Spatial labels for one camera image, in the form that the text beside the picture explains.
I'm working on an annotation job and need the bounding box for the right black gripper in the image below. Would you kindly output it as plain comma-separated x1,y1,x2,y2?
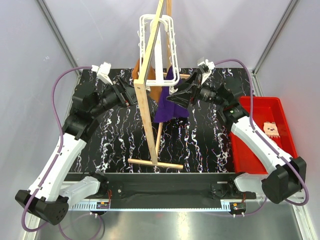
166,70,226,110

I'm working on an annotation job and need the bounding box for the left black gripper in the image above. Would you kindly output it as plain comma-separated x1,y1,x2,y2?
90,76,150,118

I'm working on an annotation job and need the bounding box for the wooden hanger stand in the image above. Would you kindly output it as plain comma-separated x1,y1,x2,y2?
127,0,190,170

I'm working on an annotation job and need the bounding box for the purple sock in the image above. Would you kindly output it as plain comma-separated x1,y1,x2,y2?
153,65,190,124

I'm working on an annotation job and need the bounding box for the white plastic clip hanger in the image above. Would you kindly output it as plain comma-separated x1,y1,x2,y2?
138,14,181,95

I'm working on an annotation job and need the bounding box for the orange brown sock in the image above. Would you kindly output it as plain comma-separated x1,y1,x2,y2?
131,58,163,103

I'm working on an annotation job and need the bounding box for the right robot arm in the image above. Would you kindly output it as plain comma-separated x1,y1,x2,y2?
166,72,309,205

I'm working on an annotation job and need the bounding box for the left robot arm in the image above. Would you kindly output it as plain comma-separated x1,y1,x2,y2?
15,77,137,226

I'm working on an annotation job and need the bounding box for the black marble pattern mat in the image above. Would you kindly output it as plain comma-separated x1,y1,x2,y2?
70,101,235,173

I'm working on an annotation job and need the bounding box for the red plastic tray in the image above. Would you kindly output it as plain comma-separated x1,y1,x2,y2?
229,96,298,174

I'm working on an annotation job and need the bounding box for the pink patterned sock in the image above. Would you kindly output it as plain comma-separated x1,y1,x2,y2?
263,121,280,141

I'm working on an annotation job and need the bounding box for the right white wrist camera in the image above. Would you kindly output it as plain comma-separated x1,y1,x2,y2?
197,57,215,85

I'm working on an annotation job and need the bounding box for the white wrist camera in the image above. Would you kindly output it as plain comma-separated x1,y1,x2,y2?
197,57,215,85
91,62,113,85

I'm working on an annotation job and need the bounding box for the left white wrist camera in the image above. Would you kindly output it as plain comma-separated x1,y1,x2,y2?
91,62,113,85

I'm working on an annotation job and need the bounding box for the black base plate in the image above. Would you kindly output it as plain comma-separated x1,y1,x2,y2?
78,171,257,209

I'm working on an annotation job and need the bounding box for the white slotted cable duct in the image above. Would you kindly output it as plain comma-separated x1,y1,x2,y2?
68,201,97,211

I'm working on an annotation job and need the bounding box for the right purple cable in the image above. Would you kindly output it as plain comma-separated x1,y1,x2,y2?
212,58,310,207

